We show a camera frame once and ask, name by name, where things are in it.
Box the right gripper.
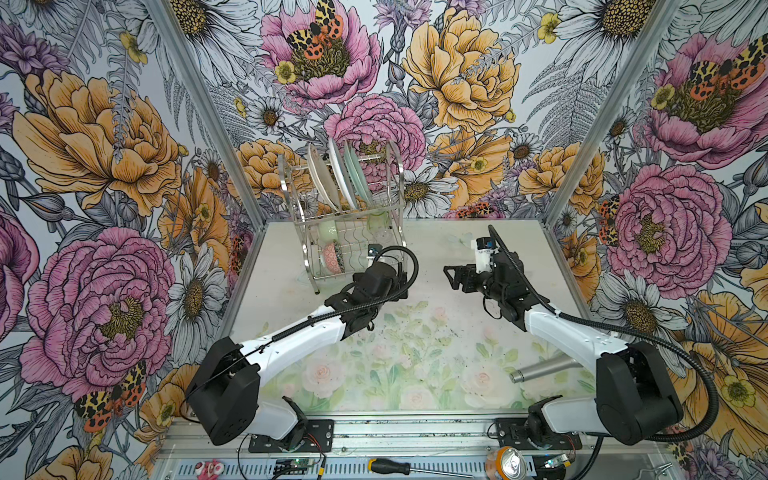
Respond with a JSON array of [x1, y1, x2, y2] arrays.
[[443, 265, 506, 302]]

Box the steel two-tier dish rack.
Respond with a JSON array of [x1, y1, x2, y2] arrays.
[[277, 141, 406, 294]]

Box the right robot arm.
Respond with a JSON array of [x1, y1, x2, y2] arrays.
[[443, 263, 683, 445]]

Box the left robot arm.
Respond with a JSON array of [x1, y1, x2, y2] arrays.
[[185, 261, 418, 450]]

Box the light green ceramic bowl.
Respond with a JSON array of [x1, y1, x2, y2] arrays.
[[318, 220, 339, 245]]

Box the white patterned plate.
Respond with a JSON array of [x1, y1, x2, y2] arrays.
[[328, 137, 359, 210]]

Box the grey metal cylinder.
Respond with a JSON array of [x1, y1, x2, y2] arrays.
[[510, 355, 581, 383]]

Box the pale green plate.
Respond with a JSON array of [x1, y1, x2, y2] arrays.
[[344, 141, 373, 207]]

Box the cream white plate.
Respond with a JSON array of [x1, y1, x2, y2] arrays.
[[307, 144, 342, 213]]

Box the black yellow screwdriver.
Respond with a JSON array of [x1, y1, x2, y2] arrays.
[[367, 458, 474, 479]]

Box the green circuit board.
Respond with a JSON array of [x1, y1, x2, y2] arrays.
[[272, 458, 321, 479]]

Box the roll of tape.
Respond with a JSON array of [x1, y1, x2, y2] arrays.
[[484, 446, 528, 480]]

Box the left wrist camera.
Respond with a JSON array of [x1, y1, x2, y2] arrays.
[[367, 243, 383, 260]]

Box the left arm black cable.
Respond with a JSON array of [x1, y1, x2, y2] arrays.
[[197, 244, 421, 391]]

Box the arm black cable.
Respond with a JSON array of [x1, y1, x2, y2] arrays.
[[487, 225, 720, 480], [197, 244, 421, 391]]

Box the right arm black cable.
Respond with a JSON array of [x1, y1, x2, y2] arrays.
[[487, 225, 720, 480]]

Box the aluminium front rail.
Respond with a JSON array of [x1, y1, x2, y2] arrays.
[[157, 413, 667, 463]]

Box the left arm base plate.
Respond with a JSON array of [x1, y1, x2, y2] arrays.
[[247, 419, 335, 454]]

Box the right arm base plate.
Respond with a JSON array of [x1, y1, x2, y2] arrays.
[[486, 417, 583, 451]]

